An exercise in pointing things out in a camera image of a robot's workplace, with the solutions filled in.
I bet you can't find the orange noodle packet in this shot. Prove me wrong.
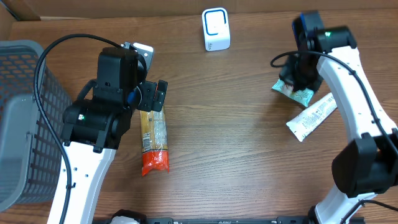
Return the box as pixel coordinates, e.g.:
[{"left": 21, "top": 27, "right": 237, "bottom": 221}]
[{"left": 140, "top": 108, "right": 169, "bottom": 176}]

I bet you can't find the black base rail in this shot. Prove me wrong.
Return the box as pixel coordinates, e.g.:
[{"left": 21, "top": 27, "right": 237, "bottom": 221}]
[{"left": 93, "top": 210, "right": 366, "bottom": 224}]

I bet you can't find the teal snack packet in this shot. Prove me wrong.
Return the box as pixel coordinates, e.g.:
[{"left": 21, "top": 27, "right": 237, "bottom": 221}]
[{"left": 272, "top": 79, "right": 314, "bottom": 107}]

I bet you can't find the white conditioner tube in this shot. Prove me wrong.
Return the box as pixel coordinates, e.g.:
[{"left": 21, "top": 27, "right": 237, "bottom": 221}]
[{"left": 286, "top": 93, "right": 337, "bottom": 142}]

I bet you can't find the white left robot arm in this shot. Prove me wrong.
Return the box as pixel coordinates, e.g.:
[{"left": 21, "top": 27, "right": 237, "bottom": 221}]
[{"left": 48, "top": 43, "right": 167, "bottom": 223}]

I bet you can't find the grey plastic basket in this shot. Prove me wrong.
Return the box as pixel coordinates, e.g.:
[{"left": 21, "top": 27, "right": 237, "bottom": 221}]
[{"left": 1, "top": 40, "right": 61, "bottom": 211}]

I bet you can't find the white barcode scanner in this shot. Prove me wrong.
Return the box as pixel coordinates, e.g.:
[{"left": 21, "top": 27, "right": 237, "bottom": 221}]
[{"left": 201, "top": 7, "right": 231, "bottom": 52}]

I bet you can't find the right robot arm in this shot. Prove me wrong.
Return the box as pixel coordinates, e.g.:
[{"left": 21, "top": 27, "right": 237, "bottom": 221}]
[{"left": 279, "top": 11, "right": 397, "bottom": 223}]

